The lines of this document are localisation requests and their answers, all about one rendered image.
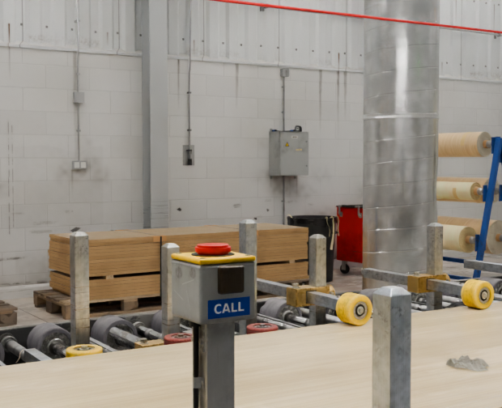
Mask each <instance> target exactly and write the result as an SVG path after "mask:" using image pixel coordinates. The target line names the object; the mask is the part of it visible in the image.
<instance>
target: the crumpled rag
mask: <svg viewBox="0 0 502 408"><path fill-rule="evenodd" d="M446 365H449V366H453V367H455V368H465V369H469V370H472V371H477V372H480V371H485V370H488V369H487V368H485V367H486V366H488V367H489V365H488V364H487V363H486V361H485V360H484V359H480V358H475V359H470V357H469V356H468V355H467V356H463V355H462V356H461V357H460V358H459V359H458V360H456V359H451V358H450V359H449V360H447V362H446Z"/></svg>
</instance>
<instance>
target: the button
mask: <svg viewBox="0 0 502 408"><path fill-rule="evenodd" d="M195 252H196V253H197V254H199V255H225V254H229V252H231V246H229V244H223V243H205V244H197V246H195Z"/></svg>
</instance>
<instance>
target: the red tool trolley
mask: <svg viewBox="0 0 502 408"><path fill-rule="evenodd" d="M336 207H337V216H338V218H339V225H338V230H339V236H338V233H337V260H340V261H342V264H341V266H340V270H341V272H342V273H343V274H347V273H348V272H349V270H350V267H349V265H348V264H347V262H348V261H352V262H358V263H363V204H361V205H338V206H336Z"/></svg>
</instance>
